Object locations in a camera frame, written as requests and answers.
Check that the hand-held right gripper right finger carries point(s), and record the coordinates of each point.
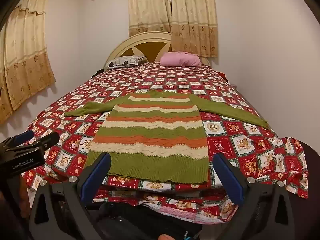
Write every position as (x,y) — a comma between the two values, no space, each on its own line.
(230,180)

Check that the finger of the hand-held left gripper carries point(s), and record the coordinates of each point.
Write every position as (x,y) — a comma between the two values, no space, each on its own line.
(25,135)
(47,140)

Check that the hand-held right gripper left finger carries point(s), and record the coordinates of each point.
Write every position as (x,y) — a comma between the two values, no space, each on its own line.
(97,177)

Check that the green orange striped knit sweater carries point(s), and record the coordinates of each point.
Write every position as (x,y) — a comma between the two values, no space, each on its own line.
(155,135)

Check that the red printed patchwork blanket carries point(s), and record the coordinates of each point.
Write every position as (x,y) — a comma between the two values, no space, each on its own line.
(250,142)

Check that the beige patterned side curtain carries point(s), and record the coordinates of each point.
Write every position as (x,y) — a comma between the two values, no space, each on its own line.
(25,55)

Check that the dark cloth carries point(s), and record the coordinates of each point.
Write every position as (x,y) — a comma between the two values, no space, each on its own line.
(98,73)

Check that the white printed pillow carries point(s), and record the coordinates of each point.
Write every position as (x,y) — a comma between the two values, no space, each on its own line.
(123,62)

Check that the pink pillow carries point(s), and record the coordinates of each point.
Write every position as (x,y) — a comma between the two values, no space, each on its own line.
(180,59)

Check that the cream wooden headboard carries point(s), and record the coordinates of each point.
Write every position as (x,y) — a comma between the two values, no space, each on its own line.
(150,47)

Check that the beige patterned curtain panel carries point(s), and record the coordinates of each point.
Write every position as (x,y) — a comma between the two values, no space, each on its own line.
(148,7)
(193,17)

